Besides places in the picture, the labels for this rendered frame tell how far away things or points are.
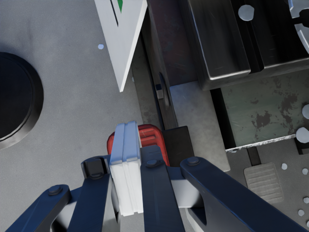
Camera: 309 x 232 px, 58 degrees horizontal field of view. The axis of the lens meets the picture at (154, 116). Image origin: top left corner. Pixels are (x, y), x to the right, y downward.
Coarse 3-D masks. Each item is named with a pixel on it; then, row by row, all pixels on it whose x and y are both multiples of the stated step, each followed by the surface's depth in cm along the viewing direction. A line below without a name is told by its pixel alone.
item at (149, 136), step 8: (144, 128) 29; (152, 128) 29; (112, 136) 29; (144, 136) 29; (152, 136) 29; (160, 136) 29; (112, 144) 29; (144, 144) 29; (152, 144) 29; (160, 144) 29; (168, 160) 29
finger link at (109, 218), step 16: (96, 160) 13; (96, 176) 13; (80, 192) 12; (96, 192) 11; (80, 208) 10; (96, 208) 10; (112, 208) 12; (80, 224) 9; (96, 224) 9; (112, 224) 11
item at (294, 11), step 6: (288, 0) 29; (294, 0) 29; (300, 0) 29; (306, 0) 29; (294, 6) 29; (300, 6) 29; (306, 6) 29; (294, 12) 29; (294, 24) 28; (300, 24) 29; (300, 30) 28; (306, 30) 28; (300, 36) 28; (306, 36) 28; (306, 42) 28; (306, 48) 28
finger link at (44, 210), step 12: (48, 192) 12; (60, 192) 12; (36, 204) 11; (48, 204) 11; (60, 204) 11; (24, 216) 11; (36, 216) 10; (48, 216) 10; (12, 228) 10; (24, 228) 10; (36, 228) 10; (48, 228) 10
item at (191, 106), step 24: (168, 0) 47; (144, 24) 80; (168, 24) 46; (168, 48) 45; (144, 72) 106; (168, 72) 45; (192, 72) 45; (144, 96) 105; (168, 96) 56; (192, 96) 42; (144, 120) 103; (168, 120) 69; (192, 120) 41; (216, 120) 41; (192, 144) 40; (216, 144) 40
